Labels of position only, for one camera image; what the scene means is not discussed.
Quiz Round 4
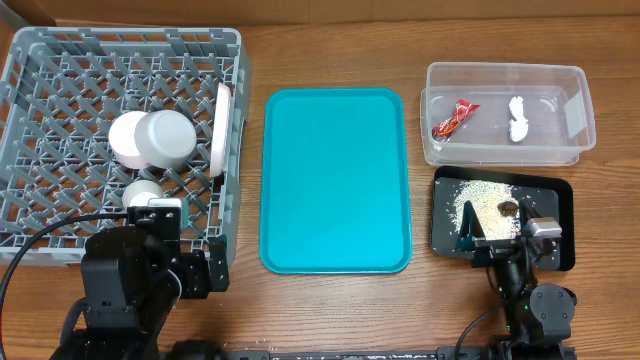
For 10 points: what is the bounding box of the clear plastic bin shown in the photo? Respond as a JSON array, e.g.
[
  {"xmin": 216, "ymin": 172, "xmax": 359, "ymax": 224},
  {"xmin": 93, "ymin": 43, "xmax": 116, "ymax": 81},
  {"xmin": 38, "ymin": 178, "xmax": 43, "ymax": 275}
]
[{"xmin": 420, "ymin": 62, "xmax": 596, "ymax": 166}]

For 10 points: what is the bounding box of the grey dishwasher rack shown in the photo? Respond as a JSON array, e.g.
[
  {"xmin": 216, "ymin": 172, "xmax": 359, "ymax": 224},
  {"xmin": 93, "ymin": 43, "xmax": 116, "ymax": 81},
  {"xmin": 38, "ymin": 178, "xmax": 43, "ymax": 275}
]
[{"xmin": 1, "ymin": 27, "xmax": 253, "ymax": 266}]

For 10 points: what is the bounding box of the black tray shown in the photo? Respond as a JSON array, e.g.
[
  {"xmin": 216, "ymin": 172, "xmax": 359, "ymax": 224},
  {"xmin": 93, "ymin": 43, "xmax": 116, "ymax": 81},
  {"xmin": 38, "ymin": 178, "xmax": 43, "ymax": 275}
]
[{"xmin": 430, "ymin": 166, "xmax": 575, "ymax": 271}]

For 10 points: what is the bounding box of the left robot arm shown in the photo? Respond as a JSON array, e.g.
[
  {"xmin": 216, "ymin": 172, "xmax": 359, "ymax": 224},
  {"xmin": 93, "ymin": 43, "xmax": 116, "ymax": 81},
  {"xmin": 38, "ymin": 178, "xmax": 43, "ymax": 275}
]
[{"xmin": 53, "ymin": 206, "xmax": 230, "ymax": 360}]

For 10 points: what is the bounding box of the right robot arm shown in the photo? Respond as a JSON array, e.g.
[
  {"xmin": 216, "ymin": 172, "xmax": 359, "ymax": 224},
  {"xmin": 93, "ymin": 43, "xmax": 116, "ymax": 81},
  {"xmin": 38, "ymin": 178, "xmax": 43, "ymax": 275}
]
[{"xmin": 453, "ymin": 200, "xmax": 577, "ymax": 360}]

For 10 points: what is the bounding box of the grey bowl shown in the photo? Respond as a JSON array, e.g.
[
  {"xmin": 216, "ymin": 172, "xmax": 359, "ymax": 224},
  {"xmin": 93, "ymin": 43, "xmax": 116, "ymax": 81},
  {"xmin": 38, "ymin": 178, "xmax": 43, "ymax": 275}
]
[{"xmin": 134, "ymin": 110, "xmax": 197, "ymax": 169}]

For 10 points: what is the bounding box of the white paper cup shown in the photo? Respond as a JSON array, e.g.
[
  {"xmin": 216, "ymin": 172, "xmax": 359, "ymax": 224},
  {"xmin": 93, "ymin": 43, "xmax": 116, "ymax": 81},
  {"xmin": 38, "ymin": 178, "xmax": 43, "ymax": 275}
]
[{"xmin": 122, "ymin": 180, "xmax": 163, "ymax": 208}]

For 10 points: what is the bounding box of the white tissue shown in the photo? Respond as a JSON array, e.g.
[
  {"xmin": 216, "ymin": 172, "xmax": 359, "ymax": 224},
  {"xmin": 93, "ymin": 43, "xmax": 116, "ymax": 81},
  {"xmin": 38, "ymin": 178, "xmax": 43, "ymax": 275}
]
[{"xmin": 509, "ymin": 96, "xmax": 529, "ymax": 143}]

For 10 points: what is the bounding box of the large white plate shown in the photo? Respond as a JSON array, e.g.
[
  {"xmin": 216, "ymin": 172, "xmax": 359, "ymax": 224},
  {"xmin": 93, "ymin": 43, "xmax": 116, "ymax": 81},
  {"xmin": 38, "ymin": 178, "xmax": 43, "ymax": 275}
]
[{"xmin": 209, "ymin": 83, "xmax": 232, "ymax": 178}]

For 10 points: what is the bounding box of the red snack wrapper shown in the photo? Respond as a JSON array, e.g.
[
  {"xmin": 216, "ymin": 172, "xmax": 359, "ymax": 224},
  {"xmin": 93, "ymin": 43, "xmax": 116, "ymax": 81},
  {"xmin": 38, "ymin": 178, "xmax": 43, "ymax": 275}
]
[{"xmin": 431, "ymin": 99, "xmax": 480, "ymax": 142}]

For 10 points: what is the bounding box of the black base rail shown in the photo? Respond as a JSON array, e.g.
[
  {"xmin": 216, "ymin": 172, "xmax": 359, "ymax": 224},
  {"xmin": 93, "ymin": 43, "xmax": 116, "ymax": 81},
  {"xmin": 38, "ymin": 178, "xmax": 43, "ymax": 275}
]
[{"xmin": 160, "ymin": 340, "xmax": 578, "ymax": 360}]

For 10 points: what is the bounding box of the small pink plate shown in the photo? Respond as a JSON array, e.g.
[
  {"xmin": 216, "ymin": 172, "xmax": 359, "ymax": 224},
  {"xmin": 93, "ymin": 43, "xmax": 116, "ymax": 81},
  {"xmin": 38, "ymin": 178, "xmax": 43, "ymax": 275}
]
[{"xmin": 108, "ymin": 111, "xmax": 149, "ymax": 170}]

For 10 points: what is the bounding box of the rice pile with food scrap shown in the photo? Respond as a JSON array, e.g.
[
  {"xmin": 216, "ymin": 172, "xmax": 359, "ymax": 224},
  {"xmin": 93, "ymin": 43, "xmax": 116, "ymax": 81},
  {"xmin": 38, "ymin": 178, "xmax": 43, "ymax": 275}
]
[{"xmin": 449, "ymin": 180, "xmax": 521, "ymax": 240}]

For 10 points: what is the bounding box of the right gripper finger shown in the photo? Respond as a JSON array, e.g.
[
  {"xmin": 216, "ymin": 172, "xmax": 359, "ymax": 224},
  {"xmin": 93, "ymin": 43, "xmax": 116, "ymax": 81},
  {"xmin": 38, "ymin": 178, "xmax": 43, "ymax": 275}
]
[
  {"xmin": 518, "ymin": 199, "xmax": 541, "ymax": 235},
  {"xmin": 455, "ymin": 201, "xmax": 486, "ymax": 252}
]

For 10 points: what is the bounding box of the teal serving tray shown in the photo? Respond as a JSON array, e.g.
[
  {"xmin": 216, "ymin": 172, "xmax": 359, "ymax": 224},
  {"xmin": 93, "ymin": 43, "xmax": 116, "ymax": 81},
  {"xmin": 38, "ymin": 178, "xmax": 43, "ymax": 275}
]
[{"xmin": 259, "ymin": 88, "xmax": 413, "ymax": 274}]

